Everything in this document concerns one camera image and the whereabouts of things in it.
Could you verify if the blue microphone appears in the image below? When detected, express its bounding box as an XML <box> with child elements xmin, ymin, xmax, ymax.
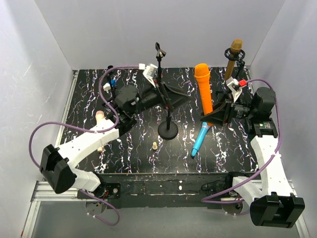
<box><xmin>191</xmin><ymin>122</ymin><xmax>211</xmax><ymax>158</ymax></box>

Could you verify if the round-base mic stand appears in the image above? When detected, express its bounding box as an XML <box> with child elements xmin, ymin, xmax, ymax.
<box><xmin>157</xmin><ymin>87</ymin><xmax>183</xmax><ymax>141</ymax></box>
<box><xmin>155</xmin><ymin>42</ymin><xmax>166</xmax><ymax>82</ymax></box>

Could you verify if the orange microphone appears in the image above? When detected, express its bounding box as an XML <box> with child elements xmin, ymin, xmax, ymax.
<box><xmin>194</xmin><ymin>63</ymin><xmax>213</xmax><ymax>116</ymax></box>

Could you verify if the tripod shock-mount mic stand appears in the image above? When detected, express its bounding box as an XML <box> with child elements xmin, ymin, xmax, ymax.
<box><xmin>215</xmin><ymin>47</ymin><xmax>246</xmax><ymax>100</ymax></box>

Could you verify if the gold microphone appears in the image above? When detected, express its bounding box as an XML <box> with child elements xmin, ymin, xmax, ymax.
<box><xmin>224</xmin><ymin>39</ymin><xmax>245</xmax><ymax>81</ymax></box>

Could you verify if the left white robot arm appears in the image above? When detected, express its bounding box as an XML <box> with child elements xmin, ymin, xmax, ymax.
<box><xmin>40</xmin><ymin>82</ymin><xmax>189</xmax><ymax>194</ymax></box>

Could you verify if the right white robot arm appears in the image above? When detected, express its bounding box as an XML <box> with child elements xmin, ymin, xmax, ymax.
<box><xmin>202</xmin><ymin>87</ymin><xmax>305</xmax><ymax>228</ymax></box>

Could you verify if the left tripod clip stand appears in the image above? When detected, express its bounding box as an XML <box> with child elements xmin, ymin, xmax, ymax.
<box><xmin>100</xmin><ymin>65</ymin><xmax>125</xmax><ymax>111</ymax></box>

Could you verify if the black marbled table mat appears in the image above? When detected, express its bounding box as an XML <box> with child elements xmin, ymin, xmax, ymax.
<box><xmin>66</xmin><ymin>67</ymin><xmax>259</xmax><ymax>173</ymax></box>

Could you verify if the small beige adapter piece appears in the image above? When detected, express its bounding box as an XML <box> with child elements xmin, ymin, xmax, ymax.
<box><xmin>152</xmin><ymin>142</ymin><xmax>158</xmax><ymax>150</ymax></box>

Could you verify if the pink microphone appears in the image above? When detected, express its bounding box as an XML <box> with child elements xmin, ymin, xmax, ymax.
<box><xmin>95</xmin><ymin>111</ymin><xmax>105</xmax><ymax>153</ymax></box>

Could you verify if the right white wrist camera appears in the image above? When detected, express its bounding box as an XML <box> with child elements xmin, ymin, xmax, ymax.
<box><xmin>225</xmin><ymin>77</ymin><xmax>247</xmax><ymax>103</ymax></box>

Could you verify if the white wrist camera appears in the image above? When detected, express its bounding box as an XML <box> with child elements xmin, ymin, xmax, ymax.
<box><xmin>225</xmin><ymin>77</ymin><xmax>247</xmax><ymax>103</ymax></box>
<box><xmin>139</xmin><ymin>63</ymin><xmax>158</xmax><ymax>88</ymax></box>

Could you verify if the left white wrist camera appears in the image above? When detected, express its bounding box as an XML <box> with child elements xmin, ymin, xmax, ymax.
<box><xmin>139</xmin><ymin>63</ymin><xmax>158</xmax><ymax>88</ymax></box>

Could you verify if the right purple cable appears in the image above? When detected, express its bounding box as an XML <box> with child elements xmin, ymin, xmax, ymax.
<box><xmin>201</xmin><ymin>79</ymin><xmax>282</xmax><ymax>215</ymax></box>

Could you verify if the purple cable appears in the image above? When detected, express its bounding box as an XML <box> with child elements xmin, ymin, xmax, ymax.
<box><xmin>201</xmin><ymin>79</ymin><xmax>282</xmax><ymax>215</ymax></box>
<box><xmin>28</xmin><ymin>64</ymin><xmax>147</xmax><ymax>226</ymax></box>

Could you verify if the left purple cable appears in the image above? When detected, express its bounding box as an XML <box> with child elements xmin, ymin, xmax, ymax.
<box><xmin>28</xmin><ymin>64</ymin><xmax>147</xmax><ymax>226</ymax></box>

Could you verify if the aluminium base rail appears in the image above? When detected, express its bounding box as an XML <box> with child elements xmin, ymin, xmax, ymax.
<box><xmin>31</xmin><ymin>70</ymin><xmax>309</xmax><ymax>238</ymax></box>

